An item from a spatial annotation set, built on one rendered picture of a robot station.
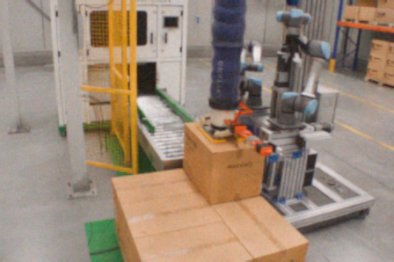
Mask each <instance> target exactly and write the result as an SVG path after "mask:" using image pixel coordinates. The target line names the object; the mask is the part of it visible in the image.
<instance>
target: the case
mask: <svg viewBox="0 0 394 262"><path fill-rule="evenodd" d="M198 124H201V122H200V121H197V122H189V123H185V124H184V151H183V168H184V169H185V171H186V173H187V174H188V175H189V176H190V178H191V179H192V180H193V182H194V183H195V184H196V186H197V187H198V188H199V190H200V191H201V193H202V194H203V196H204V197H205V198H206V199H207V201H208V202H209V205H213V204H217V203H221V202H225V201H233V200H241V199H244V198H249V197H256V196H259V195H260V188H261V181H262V176H263V170H264V163H265V156H260V154H258V153H257V152H256V150H254V147H250V145H249V144H246V140H245V141H237V140H236V139H235V138H234V137H229V136H224V137H223V138H224V139H225V141H226V142H219V143H212V142H211V141H210V140H209V139H208V138H207V137H206V136H205V135H204V134H203V133H202V132H201V131H200V130H199V129H198V128H197V127H196V125H198Z"/></svg>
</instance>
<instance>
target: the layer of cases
mask: <svg viewBox="0 0 394 262"><path fill-rule="evenodd" d="M112 190H113V212H114V220H115V222H116V225H117V227H118V231H119V235H120V239H121V241H122V245H123V248H124V251H125V252H126V255H127V259H128V262H304V261H305V259H306V255H307V251H308V248H309V243H310V242H309V241H307V239H306V238H305V237H303V236H302V235H301V234H300V233H299V232H298V231H297V230H296V229H295V228H294V227H293V226H292V225H291V224H290V223H289V222H287V221H286V220H285V219H284V218H283V216H281V215H280V214H279V213H278V212H277V211H276V210H275V209H274V208H273V207H271V205H270V204H268V202H266V200H264V199H263V197H261V196H256V197H249V198H244V199H241V200H233V201H225V202H221V203H217V204H213V205H209V202H208V201H207V199H206V198H205V197H204V196H203V194H202V193H201V191H200V190H199V188H198V187H197V186H196V184H195V183H194V182H193V180H192V179H191V178H190V176H189V175H188V174H187V173H186V171H185V169H184V168H183V169H177V170H172V171H158V172H153V173H144V174H139V175H134V176H133V175H129V176H125V177H120V178H112Z"/></svg>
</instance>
